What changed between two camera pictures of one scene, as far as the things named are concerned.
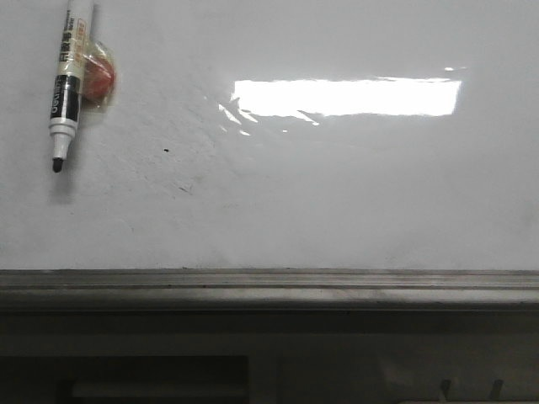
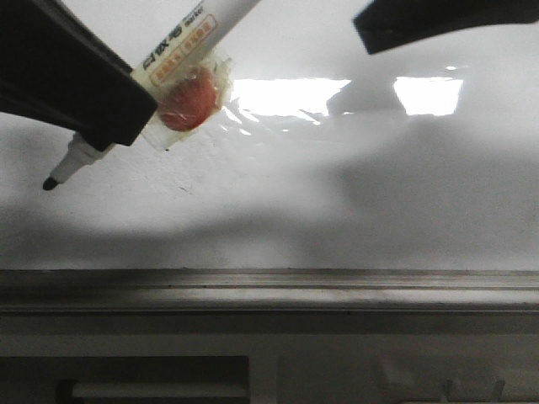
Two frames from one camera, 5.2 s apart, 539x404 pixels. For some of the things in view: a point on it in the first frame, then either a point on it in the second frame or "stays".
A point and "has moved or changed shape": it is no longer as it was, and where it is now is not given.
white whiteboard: [277, 135] stays
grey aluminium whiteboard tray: [363, 293] stays
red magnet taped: [98, 77] has moved or changed shape
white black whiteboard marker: [65, 111] has moved or changed shape
